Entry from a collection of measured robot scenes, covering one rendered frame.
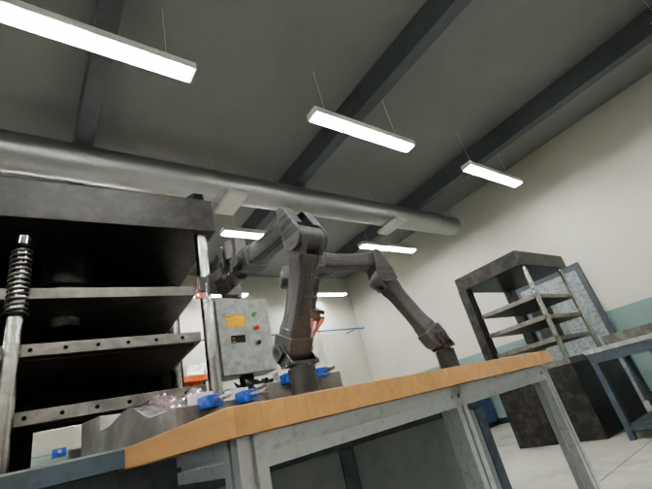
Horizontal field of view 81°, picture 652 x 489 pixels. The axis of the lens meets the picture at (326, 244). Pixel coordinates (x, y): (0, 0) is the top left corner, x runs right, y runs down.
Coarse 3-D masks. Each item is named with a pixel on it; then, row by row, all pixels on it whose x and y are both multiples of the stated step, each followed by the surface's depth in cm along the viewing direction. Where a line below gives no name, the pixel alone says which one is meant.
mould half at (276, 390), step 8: (328, 376) 121; (336, 376) 123; (256, 384) 140; (264, 384) 111; (272, 384) 110; (280, 384) 112; (288, 384) 113; (320, 384) 119; (328, 384) 120; (336, 384) 122; (272, 392) 109; (280, 392) 111; (288, 392) 112
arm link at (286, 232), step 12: (288, 216) 90; (300, 216) 99; (312, 216) 97; (276, 228) 97; (288, 228) 89; (300, 228) 87; (264, 240) 101; (276, 240) 97; (288, 240) 89; (300, 240) 87; (240, 252) 107; (252, 252) 103; (264, 252) 101; (276, 252) 102; (252, 264) 105; (264, 264) 107
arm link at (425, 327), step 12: (372, 276) 135; (396, 276) 132; (384, 288) 131; (396, 288) 130; (396, 300) 129; (408, 300) 130; (408, 312) 128; (420, 312) 128; (420, 324) 126; (432, 324) 127; (420, 336) 128; (432, 336) 124; (432, 348) 128
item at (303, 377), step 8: (296, 368) 84; (304, 368) 84; (312, 368) 85; (296, 376) 84; (304, 376) 83; (312, 376) 84; (296, 384) 83; (304, 384) 83; (312, 384) 83; (296, 392) 83; (304, 392) 82
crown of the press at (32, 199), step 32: (0, 192) 162; (32, 192) 169; (64, 192) 176; (96, 192) 184; (128, 192) 192; (0, 224) 163; (32, 224) 168; (64, 224) 173; (96, 224) 178; (128, 224) 185; (160, 224) 193; (192, 224) 203; (0, 256) 183; (64, 256) 192; (96, 256) 203; (128, 256) 211; (160, 256) 219; (192, 256) 228; (64, 320) 183
